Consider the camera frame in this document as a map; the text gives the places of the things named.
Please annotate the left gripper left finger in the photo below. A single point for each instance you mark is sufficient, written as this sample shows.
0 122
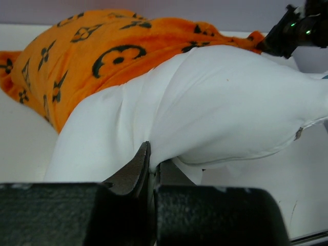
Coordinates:
132 177

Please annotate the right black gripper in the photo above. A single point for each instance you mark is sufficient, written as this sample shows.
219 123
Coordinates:
305 26

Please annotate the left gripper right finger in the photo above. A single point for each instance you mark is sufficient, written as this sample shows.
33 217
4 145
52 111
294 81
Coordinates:
169 174

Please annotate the white pillow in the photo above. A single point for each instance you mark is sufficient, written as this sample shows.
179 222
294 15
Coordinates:
201 109

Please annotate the orange patterned pillowcase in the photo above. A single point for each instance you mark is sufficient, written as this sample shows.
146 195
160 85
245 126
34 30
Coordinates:
97 49

